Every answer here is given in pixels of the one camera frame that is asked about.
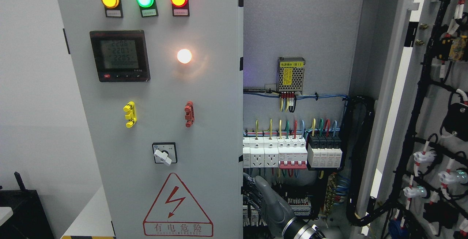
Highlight grey robotic right hand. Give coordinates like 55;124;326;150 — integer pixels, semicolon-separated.
244;173;295;237

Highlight white glowing indicator lamp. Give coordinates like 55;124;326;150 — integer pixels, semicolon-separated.
177;49;193;64

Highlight green indicator lamp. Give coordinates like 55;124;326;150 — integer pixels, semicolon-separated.
136;0;158;18

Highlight metal mesh power supply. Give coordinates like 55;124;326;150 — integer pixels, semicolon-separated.
276;57;306;92

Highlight white rotary selector switch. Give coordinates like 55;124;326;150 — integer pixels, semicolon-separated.
152;142;178;166

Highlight black box on floor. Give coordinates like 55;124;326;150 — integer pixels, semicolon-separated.
0;172;54;239

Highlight red triangle warning sticker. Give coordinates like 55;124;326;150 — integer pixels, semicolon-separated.
143;172;214;237

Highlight yellow terminal connector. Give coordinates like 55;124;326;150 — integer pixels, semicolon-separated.
123;101;137;128

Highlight black white surge protector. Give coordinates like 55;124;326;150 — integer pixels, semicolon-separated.
307;134;343;170

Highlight yellow indicator lamp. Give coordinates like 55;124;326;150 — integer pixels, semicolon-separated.
101;0;123;18

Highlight red terminal connector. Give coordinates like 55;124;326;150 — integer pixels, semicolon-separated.
184;101;195;128

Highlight grey cabinet door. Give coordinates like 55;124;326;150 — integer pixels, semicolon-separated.
58;0;244;239
336;0;467;239

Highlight black digital power meter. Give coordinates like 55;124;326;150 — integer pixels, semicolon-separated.
89;30;151;82

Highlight red indicator lamp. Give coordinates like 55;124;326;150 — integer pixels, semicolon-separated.
170;0;189;16

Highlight black cable loom right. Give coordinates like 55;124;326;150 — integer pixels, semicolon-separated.
342;96;375;227

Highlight white socket breaker row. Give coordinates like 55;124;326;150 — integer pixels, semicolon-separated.
242;136;307;169

